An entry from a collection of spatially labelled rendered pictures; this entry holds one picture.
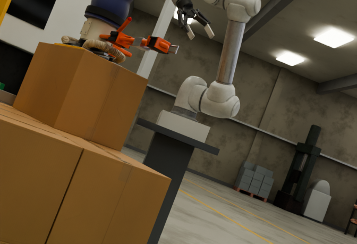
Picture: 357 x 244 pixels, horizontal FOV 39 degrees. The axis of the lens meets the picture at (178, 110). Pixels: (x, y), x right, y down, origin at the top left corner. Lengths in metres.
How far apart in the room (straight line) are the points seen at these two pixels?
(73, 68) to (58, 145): 0.69
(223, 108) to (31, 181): 1.45
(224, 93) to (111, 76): 0.77
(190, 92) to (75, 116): 0.87
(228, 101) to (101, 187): 1.25
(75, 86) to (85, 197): 0.69
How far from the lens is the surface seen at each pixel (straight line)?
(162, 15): 6.52
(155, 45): 2.25
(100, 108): 2.52
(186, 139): 2.89
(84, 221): 1.97
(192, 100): 3.06
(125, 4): 2.79
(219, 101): 2.99
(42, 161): 1.87
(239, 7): 2.94
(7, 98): 3.07
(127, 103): 2.59
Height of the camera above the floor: 0.67
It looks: 4 degrees up
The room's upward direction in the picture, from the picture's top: 21 degrees clockwise
